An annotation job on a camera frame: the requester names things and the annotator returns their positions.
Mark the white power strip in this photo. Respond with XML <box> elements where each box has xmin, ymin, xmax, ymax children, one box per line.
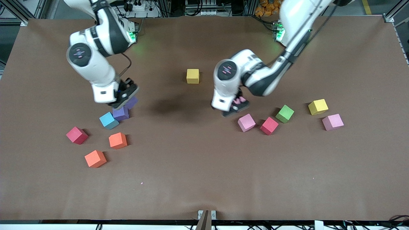
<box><xmin>124</xmin><ymin>1</ymin><xmax>146</xmax><ymax>12</ymax></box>

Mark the aluminium frame post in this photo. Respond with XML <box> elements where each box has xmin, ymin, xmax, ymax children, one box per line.
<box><xmin>383</xmin><ymin>0</ymin><xmax>409</xmax><ymax>66</ymax></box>
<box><xmin>0</xmin><ymin>0</ymin><xmax>48</xmax><ymax>27</ymax></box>

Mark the red foam block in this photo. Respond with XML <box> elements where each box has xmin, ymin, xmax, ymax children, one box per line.
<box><xmin>260</xmin><ymin>117</ymin><xmax>279</xmax><ymax>135</ymax></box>
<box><xmin>66</xmin><ymin>126</ymin><xmax>89</xmax><ymax>145</ymax></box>

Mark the orange foam block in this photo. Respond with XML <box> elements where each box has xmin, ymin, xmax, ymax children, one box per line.
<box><xmin>109</xmin><ymin>132</ymin><xmax>128</xmax><ymax>150</ymax></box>
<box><xmin>84</xmin><ymin>150</ymin><xmax>107</xmax><ymax>168</ymax></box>

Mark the metal table edge bracket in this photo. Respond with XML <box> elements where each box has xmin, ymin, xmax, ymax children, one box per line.
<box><xmin>196</xmin><ymin>210</ymin><xmax>217</xmax><ymax>230</ymax></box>

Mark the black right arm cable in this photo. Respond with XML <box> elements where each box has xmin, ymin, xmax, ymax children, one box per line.
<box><xmin>91</xmin><ymin>0</ymin><xmax>132</xmax><ymax>79</ymax></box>

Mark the light blue foam block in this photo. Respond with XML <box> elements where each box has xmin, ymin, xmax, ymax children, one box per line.
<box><xmin>99</xmin><ymin>112</ymin><xmax>119</xmax><ymax>130</ymax></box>

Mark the orange snack bag pile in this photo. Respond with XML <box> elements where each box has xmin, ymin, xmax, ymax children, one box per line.
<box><xmin>255</xmin><ymin>0</ymin><xmax>284</xmax><ymax>17</ymax></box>

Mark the purple foam block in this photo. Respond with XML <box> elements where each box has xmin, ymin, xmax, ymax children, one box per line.
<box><xmin>125</xmin><ymin>96</ymin><xmax>139</xmax><ymax>111</ymax></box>
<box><xmin>112</xmin><ymin>106</ymin><xmax>129</xmax><ymax>122</ymax></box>

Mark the green foam block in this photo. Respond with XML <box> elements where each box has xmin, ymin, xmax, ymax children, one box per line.
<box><xmin>275</xmin><ymin>105</ymin><xmax>295</xmax><ymax>124</ymax></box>

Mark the yellow foam block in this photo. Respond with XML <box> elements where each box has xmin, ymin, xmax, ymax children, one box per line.
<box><xmin>308</xmin><ymin>99</ymin><xmax>329</xmax><ymax>116</ymax></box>
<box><xmin>187</xmin><ymin>69</ymin><xmax>200</xmax><ymax>84</ymax></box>

